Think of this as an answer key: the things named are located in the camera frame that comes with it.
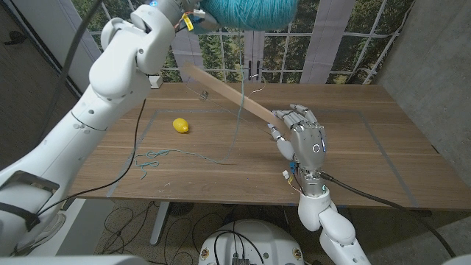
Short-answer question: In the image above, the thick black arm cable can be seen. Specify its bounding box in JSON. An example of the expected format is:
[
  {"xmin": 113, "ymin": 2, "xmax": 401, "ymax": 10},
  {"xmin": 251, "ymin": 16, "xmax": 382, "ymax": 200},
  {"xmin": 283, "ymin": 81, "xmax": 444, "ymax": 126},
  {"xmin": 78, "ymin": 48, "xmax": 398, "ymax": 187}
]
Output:
[
  {"xmin": 36, "ymin": 0, "xmax": 105, "ymax": 144},
  {"xmin": 322, "ymin": 172, "xmax": 456, "ymax": 259}
]

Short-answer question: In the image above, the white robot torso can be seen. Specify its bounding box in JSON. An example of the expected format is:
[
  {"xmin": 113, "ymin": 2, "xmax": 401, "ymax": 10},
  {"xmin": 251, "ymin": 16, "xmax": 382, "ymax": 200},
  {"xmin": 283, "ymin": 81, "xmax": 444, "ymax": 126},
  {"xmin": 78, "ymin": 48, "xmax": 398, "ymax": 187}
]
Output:
[{"xmin": 198, "ymin": 219, "xmax": 305, "ymax": 265}]

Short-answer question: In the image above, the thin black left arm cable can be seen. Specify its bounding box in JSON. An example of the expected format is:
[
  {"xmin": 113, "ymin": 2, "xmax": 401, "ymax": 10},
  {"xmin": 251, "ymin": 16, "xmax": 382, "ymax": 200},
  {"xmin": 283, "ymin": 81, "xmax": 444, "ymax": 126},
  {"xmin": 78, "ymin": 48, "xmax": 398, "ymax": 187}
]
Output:
[{"xmin": 35, "ymin": 98, "xmax": 146, "ymax": 215}]

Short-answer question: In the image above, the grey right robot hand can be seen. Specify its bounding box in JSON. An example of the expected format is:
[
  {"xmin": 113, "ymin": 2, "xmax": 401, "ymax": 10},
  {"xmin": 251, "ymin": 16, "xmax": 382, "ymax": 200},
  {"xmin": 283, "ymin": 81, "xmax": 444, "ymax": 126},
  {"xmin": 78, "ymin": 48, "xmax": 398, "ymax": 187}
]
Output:
[{"xmin": 267, "ymin": 103, "xmax": 328, "ymax": 172}]

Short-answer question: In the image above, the teal yarn skein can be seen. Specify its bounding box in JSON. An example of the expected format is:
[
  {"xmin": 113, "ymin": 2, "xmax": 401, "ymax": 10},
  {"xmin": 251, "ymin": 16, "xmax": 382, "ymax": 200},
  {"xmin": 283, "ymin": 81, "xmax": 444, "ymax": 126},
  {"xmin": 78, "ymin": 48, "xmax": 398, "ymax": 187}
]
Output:
[{"xmin": 132, "ymin": 0, "xmax": 300, "ymax": 180}]

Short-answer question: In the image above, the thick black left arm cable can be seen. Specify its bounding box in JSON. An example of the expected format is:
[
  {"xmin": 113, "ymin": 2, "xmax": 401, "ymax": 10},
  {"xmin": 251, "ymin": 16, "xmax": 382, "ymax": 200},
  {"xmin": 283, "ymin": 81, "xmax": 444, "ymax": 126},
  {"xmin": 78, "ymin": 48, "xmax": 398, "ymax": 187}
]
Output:
[{"xmin": 36, "ymin": 0, "xmax": 105, "ymax": 144}]

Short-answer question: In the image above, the grey tape rectangle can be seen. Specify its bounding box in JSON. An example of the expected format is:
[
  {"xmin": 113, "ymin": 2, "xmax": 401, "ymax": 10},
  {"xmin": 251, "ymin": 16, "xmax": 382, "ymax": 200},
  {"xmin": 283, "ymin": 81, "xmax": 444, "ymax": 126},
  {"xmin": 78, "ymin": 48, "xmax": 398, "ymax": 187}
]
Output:
[{"xmin": 106, "ymin": 107, "xmax": 420, "ymax": 208}]

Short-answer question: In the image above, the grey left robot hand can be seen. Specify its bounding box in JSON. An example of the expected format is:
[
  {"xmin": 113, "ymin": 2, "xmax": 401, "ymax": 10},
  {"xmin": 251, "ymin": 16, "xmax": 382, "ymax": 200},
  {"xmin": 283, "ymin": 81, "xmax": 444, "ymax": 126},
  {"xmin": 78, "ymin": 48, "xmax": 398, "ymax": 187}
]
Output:
[{"xmin": 189, "ymin": 9, "xmax": 224, "ymax": 36}]

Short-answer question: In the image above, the printed window backdrop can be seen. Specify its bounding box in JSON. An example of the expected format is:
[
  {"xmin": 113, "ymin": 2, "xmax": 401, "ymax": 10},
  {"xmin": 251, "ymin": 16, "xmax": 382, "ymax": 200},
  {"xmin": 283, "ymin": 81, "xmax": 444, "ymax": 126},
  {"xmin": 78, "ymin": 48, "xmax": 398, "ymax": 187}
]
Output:
[{"xmin": 71, "ymin": 0, "xmax": 417, "ymax": 96}]

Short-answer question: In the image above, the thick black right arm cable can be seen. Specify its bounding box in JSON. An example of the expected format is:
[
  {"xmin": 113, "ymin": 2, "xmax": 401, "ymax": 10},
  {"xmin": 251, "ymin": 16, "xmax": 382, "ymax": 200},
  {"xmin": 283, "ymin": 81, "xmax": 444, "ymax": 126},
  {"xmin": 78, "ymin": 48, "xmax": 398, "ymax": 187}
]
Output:
[{"xmin": 322, "ymin": 172, "xmax": 456, "ymax": 259}]

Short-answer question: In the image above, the white table leg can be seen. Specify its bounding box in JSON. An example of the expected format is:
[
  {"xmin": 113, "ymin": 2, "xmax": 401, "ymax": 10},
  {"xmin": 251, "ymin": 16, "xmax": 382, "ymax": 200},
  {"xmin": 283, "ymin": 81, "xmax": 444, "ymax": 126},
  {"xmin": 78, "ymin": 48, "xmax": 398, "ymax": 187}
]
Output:
[{"xmin": 149, "ymin": 201, "xmax": 170, "ymax": 246}]

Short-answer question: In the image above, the black round floor grille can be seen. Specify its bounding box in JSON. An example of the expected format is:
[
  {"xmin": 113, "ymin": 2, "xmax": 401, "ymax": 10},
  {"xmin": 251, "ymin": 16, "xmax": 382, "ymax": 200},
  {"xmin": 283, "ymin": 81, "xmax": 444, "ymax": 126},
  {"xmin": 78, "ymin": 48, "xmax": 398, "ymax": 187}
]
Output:
[{"xmin": 169, "ymin": 202, "xmax": 195, "ymax": 217}]

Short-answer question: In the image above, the yellow lemon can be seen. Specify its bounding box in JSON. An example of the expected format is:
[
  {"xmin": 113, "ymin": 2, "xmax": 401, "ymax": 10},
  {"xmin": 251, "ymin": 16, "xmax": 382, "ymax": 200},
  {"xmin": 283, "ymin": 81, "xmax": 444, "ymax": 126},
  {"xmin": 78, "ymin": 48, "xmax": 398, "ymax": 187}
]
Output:
[{"xmin": 172, "ymin": 117, "xmax": 190, "ymax": 134}]

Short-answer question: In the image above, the wooden stick with metal clips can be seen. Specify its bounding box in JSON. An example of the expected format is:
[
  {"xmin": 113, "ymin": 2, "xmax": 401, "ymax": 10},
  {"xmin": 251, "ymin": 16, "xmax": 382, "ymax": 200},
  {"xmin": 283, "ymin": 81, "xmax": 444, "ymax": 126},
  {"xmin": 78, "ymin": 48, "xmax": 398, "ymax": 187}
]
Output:
[{"xmin": 181, "ymin": 60, "xmax": 288, "ymax": 135}]

